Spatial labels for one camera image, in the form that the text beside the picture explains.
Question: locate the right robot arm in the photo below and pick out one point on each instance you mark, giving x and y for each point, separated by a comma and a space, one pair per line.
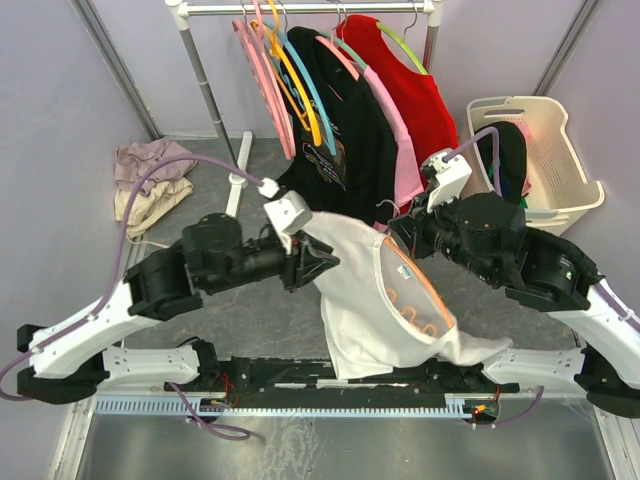
489, 238

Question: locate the blue hanger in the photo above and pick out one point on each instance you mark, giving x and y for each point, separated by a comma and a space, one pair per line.
329, 144

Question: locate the mauve crumpled cloth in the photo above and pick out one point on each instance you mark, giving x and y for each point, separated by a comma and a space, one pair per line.
134, 160

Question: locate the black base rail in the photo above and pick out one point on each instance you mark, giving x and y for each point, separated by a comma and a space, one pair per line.
309, 387

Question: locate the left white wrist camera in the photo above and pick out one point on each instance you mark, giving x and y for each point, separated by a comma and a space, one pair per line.
287, 212

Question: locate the white clothes rack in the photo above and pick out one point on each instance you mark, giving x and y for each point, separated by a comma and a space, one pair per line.
181, 12

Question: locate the cream laundry basket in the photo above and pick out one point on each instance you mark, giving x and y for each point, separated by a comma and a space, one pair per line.
560, 193

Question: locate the orange wavy hanger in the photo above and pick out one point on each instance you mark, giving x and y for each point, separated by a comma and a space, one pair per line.
410, 292

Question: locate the yellow hanger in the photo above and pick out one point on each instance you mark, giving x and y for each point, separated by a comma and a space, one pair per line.
282, 57

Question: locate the black t shirt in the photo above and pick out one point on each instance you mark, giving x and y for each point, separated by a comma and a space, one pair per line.
358, 179

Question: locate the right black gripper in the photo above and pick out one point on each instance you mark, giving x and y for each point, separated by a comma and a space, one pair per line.
413, 228

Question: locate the beige crumpled cloth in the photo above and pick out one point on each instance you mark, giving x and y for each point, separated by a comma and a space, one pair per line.
148, 209

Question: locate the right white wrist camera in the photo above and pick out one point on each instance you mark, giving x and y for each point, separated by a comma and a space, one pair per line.
447, 176

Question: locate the green hanger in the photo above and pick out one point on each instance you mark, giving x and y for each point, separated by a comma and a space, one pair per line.
400, 41

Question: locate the dark clothes in basket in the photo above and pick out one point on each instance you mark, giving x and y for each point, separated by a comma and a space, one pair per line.
512, 160

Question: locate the salmon hanger holding shirt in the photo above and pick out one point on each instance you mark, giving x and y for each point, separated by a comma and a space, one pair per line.
328, 41

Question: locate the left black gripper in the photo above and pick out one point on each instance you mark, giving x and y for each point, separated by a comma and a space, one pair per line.
309, 260

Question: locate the pink wavy hanger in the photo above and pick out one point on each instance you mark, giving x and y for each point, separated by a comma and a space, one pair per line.
253, 47

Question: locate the pink t shirt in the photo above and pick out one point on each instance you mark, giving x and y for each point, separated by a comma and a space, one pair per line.
407, 180

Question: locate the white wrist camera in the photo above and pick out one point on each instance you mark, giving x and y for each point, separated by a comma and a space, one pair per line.
287, 212
447, 176

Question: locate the white t shirt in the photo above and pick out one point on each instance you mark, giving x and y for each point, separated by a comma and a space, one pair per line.
365, 335

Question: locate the red t shirt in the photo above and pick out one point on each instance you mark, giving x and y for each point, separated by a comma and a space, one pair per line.
416, 96

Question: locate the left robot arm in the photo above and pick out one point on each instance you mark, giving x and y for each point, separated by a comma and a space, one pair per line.
73, 360

